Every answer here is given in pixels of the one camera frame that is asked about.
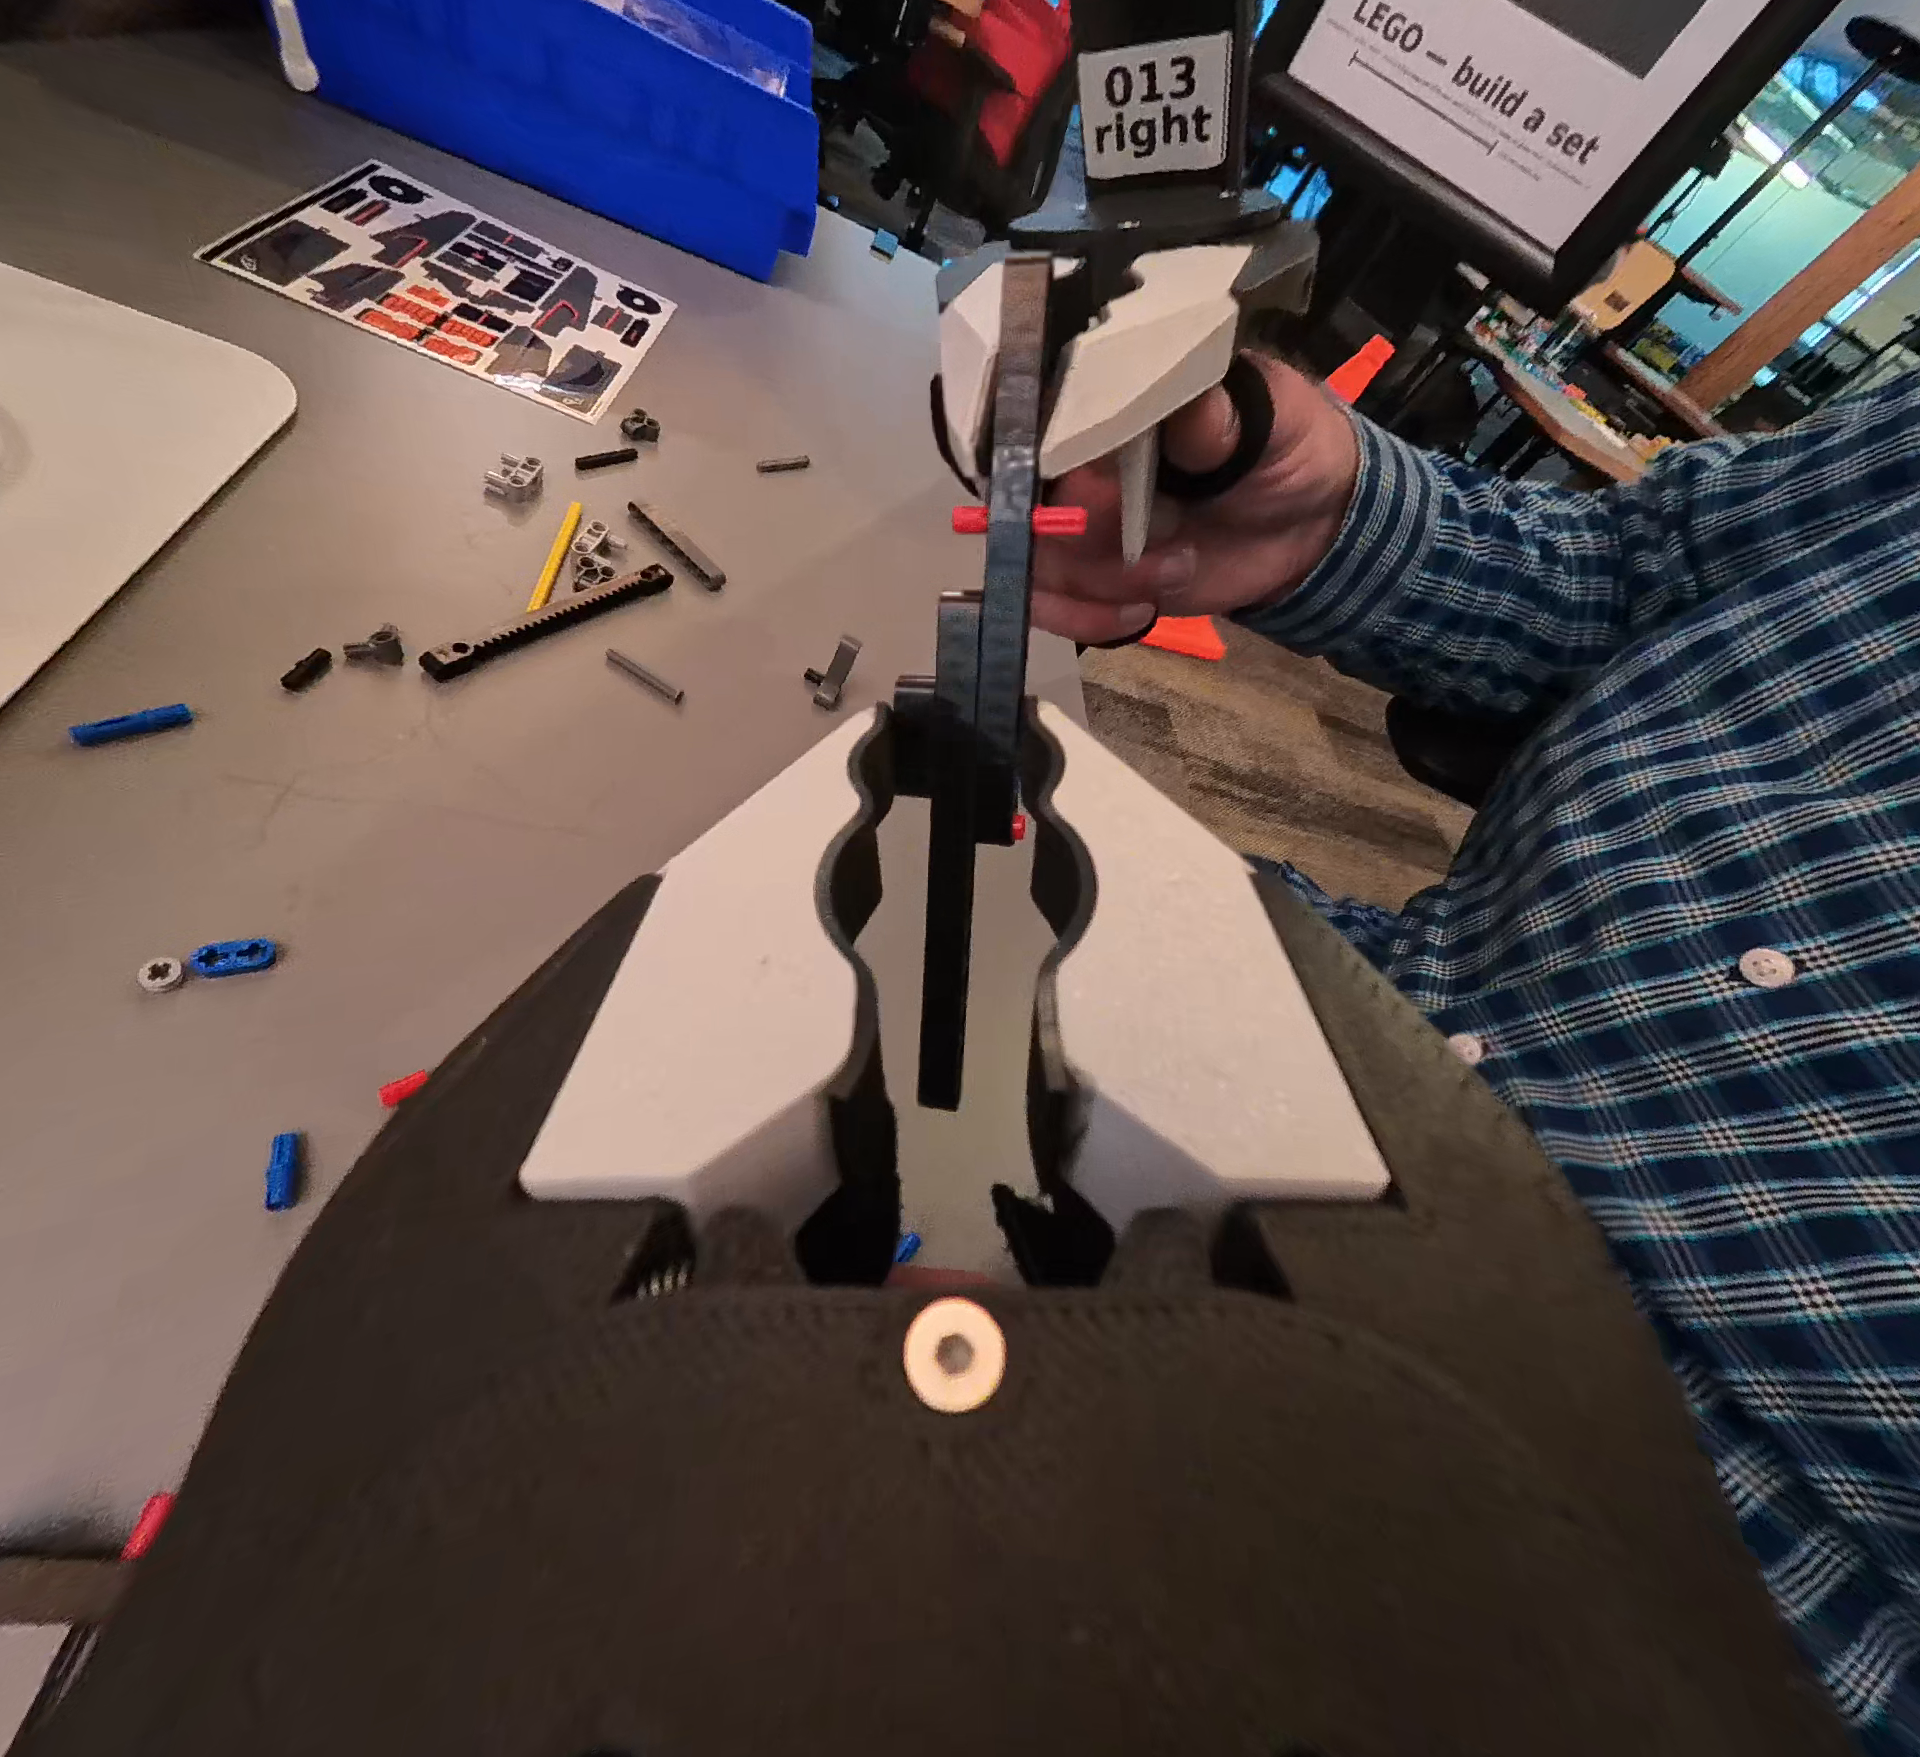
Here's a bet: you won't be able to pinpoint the black sign easel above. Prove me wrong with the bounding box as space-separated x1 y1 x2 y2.
1253 0 1920 336

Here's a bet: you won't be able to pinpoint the dark grey flat beam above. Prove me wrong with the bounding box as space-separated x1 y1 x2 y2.
627 501 729 591

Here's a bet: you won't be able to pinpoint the person's right hand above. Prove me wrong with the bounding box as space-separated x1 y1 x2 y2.
1034 348 1367 657

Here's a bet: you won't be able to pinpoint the black gear rack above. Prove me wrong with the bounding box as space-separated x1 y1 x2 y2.
419 563 673 684

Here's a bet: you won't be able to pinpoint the black frame assembly red pins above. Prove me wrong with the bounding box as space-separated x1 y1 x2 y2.
0 1491 175 1629

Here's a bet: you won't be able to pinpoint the white stand base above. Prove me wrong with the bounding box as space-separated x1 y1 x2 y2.
0 260 299 709

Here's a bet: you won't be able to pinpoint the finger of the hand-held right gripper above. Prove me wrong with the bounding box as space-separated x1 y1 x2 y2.
929 257 1012 506
1043 245 1250 487

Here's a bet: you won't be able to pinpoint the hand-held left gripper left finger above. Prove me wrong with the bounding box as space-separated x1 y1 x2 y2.
521 704 902 1287

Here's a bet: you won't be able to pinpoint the long black beam assembly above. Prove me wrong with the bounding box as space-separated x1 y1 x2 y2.
898 257 1052 1113

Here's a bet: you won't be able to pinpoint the red backpack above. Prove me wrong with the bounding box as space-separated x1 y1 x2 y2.
907 0 1075 215

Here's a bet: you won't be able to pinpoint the blue plastic bin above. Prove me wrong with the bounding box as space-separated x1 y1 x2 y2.
221 0 819 281

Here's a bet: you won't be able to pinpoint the person's right forearm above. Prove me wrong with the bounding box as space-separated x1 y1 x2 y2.
1237 369 1920 800

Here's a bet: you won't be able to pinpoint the white sign with black pattern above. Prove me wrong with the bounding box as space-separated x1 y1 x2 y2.
1267 0 1920 289

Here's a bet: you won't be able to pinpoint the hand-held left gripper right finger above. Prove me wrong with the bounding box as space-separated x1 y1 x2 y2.
1021 704 1389 1287

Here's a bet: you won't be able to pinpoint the sticker sheet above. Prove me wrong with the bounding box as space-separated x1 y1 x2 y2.
198 160 680 425

